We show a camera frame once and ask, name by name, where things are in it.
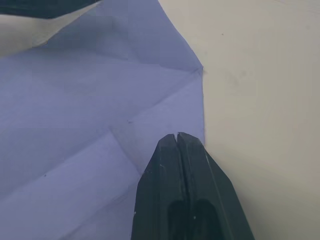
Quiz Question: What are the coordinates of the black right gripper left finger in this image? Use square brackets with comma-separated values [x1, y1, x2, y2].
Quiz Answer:
[130, 133, 193, 240]

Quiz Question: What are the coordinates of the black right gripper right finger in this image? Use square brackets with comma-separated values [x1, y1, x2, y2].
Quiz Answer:
[177, 132, 256, 240]

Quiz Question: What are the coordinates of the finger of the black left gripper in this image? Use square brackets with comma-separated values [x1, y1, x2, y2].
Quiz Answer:
[0, 0, 103, 20]

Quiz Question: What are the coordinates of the blue paper sheet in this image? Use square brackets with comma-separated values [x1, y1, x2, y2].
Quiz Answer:
[0, 0, 206, 240]

